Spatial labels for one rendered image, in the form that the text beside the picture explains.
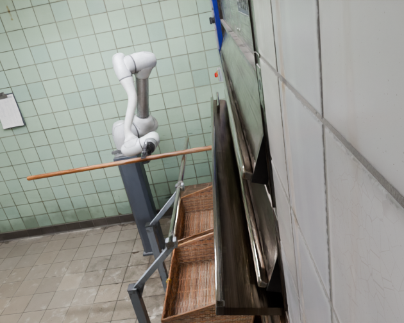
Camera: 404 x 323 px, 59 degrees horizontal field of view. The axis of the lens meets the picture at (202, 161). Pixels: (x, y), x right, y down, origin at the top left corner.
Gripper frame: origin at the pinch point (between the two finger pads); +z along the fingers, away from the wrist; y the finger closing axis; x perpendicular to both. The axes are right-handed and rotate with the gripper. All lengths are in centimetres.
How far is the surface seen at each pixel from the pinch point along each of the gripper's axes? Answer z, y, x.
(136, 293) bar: 90, 26, -5
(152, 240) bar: 42, 33, -4
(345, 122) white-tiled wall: 189, -76, -63
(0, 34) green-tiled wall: -120, -90, 129
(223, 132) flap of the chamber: 35, -21, -53
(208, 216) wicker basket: -16, 60, -31
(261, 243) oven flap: 136, -28, -60
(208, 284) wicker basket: 53, 60, -31
